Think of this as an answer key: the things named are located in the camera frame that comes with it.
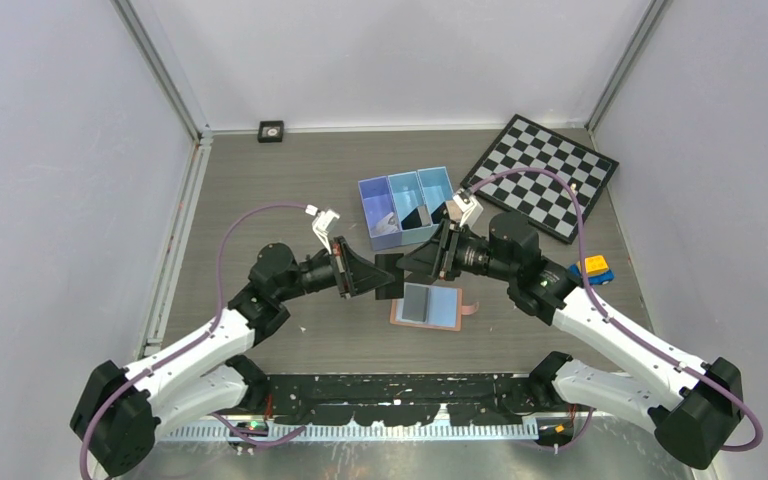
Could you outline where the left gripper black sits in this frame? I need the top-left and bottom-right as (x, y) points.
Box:
(276, 236), (394, 303)

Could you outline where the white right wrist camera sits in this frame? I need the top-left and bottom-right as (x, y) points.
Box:
(445, 189), (484, 228)

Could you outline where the light blue bin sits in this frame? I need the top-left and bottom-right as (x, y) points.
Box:
(388, 171), (434, 246)
(417, 167), (453, 224)

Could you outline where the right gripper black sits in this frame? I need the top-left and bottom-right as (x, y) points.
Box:
(396, 219), (516, 283)

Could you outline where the middle light blue bin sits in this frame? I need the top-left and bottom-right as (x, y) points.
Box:
(388, 171), (434, 246)

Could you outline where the right light blue bin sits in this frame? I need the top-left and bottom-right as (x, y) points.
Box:
(417, 167), (453, 224)

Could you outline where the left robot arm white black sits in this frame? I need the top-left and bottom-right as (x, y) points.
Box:
(69, 236), (395, 479)

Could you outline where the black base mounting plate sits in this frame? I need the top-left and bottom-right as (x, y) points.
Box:
(220, 373), (573, 427)

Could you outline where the blue yellow toy car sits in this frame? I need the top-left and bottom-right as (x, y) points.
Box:
(568, 255), (615, 286)

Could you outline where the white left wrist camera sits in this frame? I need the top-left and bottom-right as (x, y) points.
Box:
(305, 204), (340, 254)

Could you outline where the aluminium rail frame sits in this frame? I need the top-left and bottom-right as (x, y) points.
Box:
(95, 372), (707, 458)

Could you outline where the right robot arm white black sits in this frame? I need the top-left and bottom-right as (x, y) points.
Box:
(397, 213), (744, 470)

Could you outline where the small black square device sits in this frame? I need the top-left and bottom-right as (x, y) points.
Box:
(257, 120), (285, 143)

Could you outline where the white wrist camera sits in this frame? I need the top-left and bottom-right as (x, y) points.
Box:
(445, 189), (484, 228)
(305, 204), (340, 254)

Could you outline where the white credit card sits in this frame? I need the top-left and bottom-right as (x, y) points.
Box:
(401, 284), (430, 324)

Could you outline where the brown leather card holder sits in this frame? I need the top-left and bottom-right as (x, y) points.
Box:
(389, 285), (480, 332)

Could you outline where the black card middle bin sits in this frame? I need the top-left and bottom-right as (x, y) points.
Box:
(401, 205), (432, 231)

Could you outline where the silver card purple bin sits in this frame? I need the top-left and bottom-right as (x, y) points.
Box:
(370, 212), (400, 237)

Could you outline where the purple plastic bin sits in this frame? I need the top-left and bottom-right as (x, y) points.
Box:
(358, 176), (402, 251)

